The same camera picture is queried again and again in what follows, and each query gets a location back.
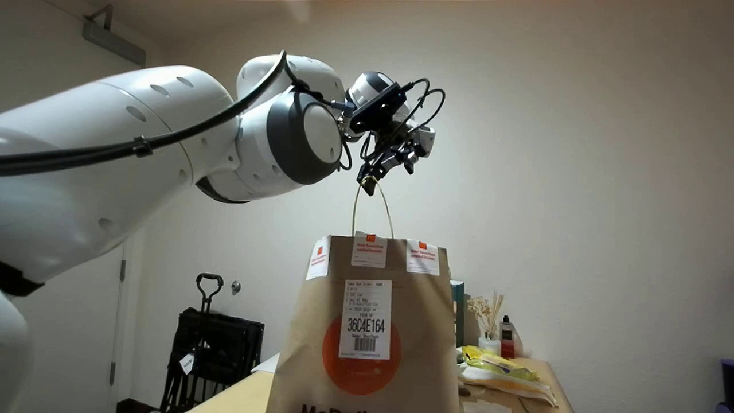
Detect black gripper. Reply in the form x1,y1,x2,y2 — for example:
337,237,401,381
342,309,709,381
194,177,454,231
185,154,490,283
356,120,423,195

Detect brown McDelivery paper bag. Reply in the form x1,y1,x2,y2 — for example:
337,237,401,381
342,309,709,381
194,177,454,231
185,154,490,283
265,180,464,413

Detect teal donut print gift bag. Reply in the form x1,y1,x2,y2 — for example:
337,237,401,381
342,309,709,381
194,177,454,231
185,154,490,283
449,277,468,351

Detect reed sticks in glass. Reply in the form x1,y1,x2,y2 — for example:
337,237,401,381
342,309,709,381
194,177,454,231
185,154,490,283
466,292,506,356

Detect small red sauce bottle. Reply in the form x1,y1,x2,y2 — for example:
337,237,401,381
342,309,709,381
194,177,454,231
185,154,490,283
497,311,518,361

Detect yellow green snack packet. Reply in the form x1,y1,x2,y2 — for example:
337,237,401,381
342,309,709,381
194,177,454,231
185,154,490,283
457,344,542,383

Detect black folding cart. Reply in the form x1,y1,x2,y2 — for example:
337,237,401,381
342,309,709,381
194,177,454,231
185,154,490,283
158,271,265,413

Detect white snack packet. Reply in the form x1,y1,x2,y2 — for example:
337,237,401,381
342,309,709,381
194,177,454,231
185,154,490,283
457,363,558,409

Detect grey door closer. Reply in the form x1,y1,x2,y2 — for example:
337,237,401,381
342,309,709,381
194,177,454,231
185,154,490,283
81,5,150,69

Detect white door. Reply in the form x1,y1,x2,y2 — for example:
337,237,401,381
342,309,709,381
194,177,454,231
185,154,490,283
0,0,150,413

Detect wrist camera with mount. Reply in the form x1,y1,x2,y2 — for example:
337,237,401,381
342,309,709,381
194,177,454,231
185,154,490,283
346,73,439,161

